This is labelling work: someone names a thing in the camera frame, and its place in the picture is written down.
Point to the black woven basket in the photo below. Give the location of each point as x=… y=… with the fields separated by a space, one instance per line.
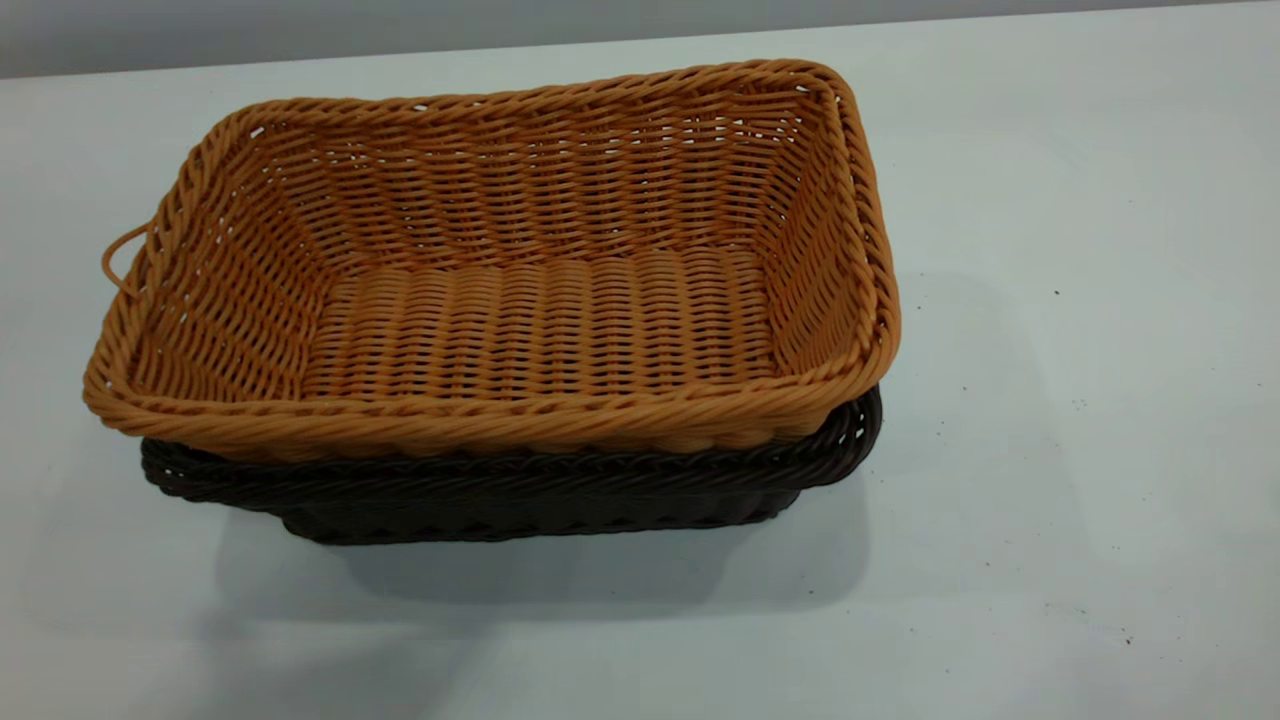
x=500 y=490

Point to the orange woven basket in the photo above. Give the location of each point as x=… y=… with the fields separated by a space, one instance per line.
x=520 y=300

